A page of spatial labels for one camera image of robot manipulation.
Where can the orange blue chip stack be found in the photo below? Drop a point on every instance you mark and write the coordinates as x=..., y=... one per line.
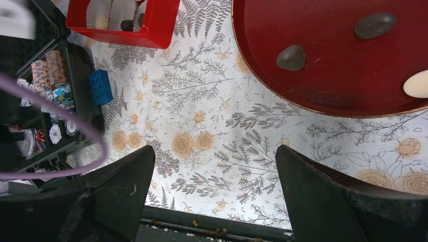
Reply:
x=40, y=77
x=57, y=71

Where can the dark red round tray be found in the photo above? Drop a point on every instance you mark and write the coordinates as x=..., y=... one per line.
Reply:
x=343, y=75

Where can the dark blue lego brick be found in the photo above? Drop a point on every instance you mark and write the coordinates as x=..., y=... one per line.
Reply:
x=100, y=87

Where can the red tin box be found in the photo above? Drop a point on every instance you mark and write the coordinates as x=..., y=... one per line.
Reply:
x=153, y=21

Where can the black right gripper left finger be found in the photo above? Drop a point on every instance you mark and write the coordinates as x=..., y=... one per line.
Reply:
x=103, y=205

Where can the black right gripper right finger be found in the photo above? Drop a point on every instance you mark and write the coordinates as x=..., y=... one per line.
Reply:
x=326, y=205

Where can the dark cylinder chocolate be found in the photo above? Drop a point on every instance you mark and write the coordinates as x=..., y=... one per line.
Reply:
x=374, y=25

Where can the dark round chocolate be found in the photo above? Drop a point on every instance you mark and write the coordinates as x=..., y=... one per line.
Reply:
x=292, y=58

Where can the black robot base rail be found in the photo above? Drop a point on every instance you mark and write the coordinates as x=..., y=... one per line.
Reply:
x=205, y=227

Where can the blue white mixed chip stack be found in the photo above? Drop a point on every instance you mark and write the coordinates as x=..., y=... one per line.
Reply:
x=63, y=98

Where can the dark swirl chocolate in cup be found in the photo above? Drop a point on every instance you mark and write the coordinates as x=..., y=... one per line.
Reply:
x=127, y=25

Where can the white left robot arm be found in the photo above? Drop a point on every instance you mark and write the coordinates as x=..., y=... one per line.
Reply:
x=17, y=20

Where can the white dome chocolate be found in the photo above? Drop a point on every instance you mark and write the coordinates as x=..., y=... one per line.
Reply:
x=416, y=85

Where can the cream chocolate in cup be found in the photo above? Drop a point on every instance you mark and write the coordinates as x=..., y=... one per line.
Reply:
x=102, y=22

